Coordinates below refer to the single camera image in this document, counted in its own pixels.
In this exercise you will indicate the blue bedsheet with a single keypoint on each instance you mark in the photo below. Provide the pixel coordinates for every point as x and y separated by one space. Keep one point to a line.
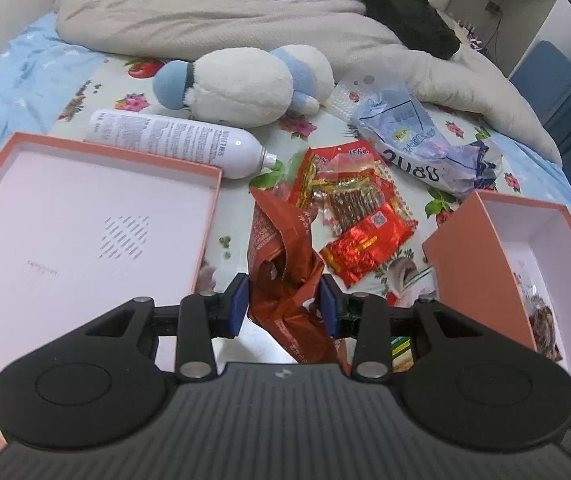
10 75

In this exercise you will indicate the red brown snack bag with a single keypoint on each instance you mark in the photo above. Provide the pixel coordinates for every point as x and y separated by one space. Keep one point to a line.
280 250

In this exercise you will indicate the red clear window snack packet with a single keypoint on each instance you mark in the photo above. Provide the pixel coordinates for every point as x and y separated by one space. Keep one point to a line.
350 185

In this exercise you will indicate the green snack packet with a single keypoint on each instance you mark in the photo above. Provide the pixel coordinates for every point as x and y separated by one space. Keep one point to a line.
399 352

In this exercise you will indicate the dark printed snack packet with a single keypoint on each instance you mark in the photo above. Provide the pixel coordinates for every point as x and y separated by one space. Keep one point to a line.
548 332

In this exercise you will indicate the white blue plush toy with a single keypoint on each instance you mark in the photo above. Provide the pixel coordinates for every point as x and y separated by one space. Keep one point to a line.
245 85

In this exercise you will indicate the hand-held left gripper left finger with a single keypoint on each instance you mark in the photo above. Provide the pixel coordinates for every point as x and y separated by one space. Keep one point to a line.
239 306

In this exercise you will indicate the blue chair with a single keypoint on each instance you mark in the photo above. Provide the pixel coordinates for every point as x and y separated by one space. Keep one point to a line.
545 77

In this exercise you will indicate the white spray bottle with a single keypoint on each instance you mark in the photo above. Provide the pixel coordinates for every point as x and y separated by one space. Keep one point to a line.
175 135

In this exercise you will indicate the grey printed snack packet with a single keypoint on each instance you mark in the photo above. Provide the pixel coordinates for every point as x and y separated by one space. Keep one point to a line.
413 280

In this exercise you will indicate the cluster of small bottles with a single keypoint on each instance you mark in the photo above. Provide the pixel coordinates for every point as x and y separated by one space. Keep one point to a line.
470 35

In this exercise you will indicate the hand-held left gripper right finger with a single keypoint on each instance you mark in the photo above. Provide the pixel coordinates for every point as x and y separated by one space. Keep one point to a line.
328 310

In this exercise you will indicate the white cabinet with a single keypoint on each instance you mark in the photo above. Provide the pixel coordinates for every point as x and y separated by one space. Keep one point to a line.
525 5

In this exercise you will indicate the clear blue plastic bag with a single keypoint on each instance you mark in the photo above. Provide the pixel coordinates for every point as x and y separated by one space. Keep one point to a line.
405 130

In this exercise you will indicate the grey duvet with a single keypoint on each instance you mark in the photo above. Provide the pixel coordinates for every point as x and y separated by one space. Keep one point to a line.
165 10

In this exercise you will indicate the floral bedsheet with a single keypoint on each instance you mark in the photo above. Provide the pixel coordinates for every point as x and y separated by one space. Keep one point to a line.
115 85

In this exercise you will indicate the pink cardboard box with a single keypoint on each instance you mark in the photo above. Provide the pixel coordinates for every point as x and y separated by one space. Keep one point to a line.
465 270

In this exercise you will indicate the red foil snack packet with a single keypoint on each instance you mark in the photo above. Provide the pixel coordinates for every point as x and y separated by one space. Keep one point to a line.
365 245

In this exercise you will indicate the black clothes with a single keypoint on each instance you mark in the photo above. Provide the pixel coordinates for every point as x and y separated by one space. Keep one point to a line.
405 20

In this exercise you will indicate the pink box lid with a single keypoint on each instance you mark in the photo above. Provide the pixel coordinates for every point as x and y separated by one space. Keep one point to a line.
80 230

